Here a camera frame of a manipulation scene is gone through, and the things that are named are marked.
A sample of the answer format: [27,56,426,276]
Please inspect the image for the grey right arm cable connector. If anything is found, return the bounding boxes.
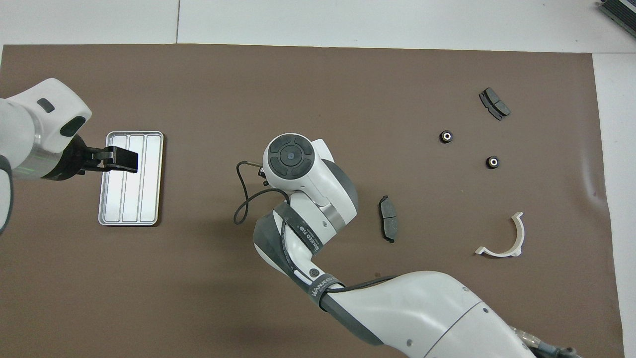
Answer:
[512,326,582,358]

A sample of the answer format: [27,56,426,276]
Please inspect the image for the dark ribbed metal block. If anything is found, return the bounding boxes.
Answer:
[596,0,636,30]

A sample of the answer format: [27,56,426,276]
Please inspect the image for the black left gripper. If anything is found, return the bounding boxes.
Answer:
[45,134,139,181]

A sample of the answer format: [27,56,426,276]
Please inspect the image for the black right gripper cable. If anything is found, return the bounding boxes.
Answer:
[234,160,398,294]

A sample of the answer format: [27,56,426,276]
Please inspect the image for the short grey brake pad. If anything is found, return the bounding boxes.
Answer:
[479,87,511,121]

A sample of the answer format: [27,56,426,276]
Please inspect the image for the silver metal tray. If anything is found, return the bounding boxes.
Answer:
[98,131,164,227]

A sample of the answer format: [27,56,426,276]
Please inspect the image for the white curved plastic clip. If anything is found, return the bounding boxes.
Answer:
[475,211,525,258]

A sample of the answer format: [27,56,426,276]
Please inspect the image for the brown table mat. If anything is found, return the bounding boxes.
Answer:
[0,44,623,358]

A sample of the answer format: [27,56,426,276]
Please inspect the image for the long grey brake pad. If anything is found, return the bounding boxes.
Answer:
[379,195,398,244]

